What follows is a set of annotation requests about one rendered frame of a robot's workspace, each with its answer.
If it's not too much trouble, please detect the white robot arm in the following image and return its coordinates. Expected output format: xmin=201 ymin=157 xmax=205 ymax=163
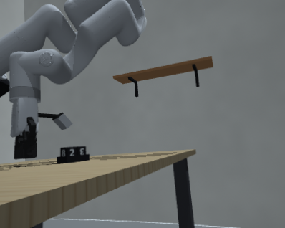
xmin=0 ymin=0 xmax=145 ymax=99

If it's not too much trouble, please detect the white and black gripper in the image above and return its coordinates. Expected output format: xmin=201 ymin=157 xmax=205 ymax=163
xmin=9 ymin=97 xmax=41 ymax=159

